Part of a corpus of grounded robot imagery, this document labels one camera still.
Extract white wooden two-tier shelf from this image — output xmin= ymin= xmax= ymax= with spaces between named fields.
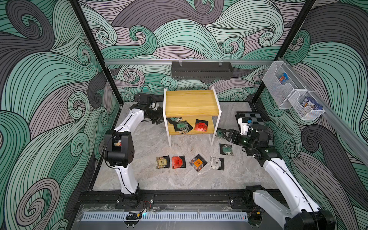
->
xmin=163 ymin=87 xmax=222 ymax=146

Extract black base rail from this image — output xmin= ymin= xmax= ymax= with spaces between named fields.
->
xmin=77 ymin=189 xmax=255 ymax=209

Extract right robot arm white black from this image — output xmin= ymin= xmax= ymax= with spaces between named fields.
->
xmin=217 ymin=125 xmax=336 ymax=230

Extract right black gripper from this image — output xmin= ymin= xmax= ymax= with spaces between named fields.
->
xmin=224 ymin=129 xmax=256 ymax=151

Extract black perforated wall tray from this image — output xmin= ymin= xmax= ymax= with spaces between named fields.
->
xmin=171 ymin=62 xmax=233 ymax=83

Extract aluminium rail wall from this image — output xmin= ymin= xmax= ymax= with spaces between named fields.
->
xmin=104 ymin=58 xmax=274 ymax=66
xmin=278 ymin=57 xmax=368 ymax=166

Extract blue white box in bin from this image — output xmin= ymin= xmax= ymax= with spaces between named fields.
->
xmin=301 ymin=96 xmax=323 ymax=110

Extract jasmine tea bag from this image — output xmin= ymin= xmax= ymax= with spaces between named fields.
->
xmin=215 ymin=128 xmax=225 ymax=139
xmin=219 ymin=144 xmax=233 ymax=156

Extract yellow tea bag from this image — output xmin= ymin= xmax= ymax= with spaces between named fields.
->
xmin=156 ymin=156 xmax=171 ymax=169

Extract clear bin upper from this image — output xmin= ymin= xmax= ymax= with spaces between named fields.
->
xmin=263 ymin=61 xmax=297 ymax=109

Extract red blue item in bin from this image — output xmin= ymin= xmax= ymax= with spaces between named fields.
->
xmin=278 ymin=72 xmax=289 ymax=85

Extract aluminium rail right wall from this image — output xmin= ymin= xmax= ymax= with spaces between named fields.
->
xmin=278 ymin=57 xmax=368 ymax=166

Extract jasmine tea bag front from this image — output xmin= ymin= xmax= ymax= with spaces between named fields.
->
xmin=215 ymin=128 xmax=225 ymax=139

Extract red tea bag shelf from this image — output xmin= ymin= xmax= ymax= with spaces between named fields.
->
xmin=172 ymin=156 xmax=186 ymax=169
xmin=194 ymin=119 xmax=209 ymax=132

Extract clear bin lower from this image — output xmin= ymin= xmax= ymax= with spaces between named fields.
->
xmin=288 ymin=90 xmax=325 ymax=121

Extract jasmine tea bag lower shelf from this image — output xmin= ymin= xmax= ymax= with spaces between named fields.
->
xmin=173 ymin=120 xmax=193 ymax=135

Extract red tea bag top shelf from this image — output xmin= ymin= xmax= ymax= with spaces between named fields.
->
xmin=172 ymin=156 xmax=186 ymax=169

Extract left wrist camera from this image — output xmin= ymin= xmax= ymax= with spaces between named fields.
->
xmin=137 ymin=94 xmax=159 ymax=111

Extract clear bin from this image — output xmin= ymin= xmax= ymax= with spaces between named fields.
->
xmin=263 ymin=61 xmax=297 ymax=109
xmin=288 ymin=90 xmax=325 ymax=121

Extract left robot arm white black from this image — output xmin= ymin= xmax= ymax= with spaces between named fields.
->
xmin=103 ymin=102 xmax=163 ymax=208

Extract aluminium rail back wall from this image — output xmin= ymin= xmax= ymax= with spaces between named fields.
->
xmin=104 ymin=58 xmax=274 ymax=66

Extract checkered black chessboard mat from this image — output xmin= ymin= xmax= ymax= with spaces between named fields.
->
xmin=235 ymin=111 xmax=265 ymax=136

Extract orange floral tea bag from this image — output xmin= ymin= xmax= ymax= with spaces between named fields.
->
xmin=189 ymin=154 xmax=208 ymax=172

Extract white slotted cable duct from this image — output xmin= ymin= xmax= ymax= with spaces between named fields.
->
xmin=81 ymin=211 xmax=248 ymax=222

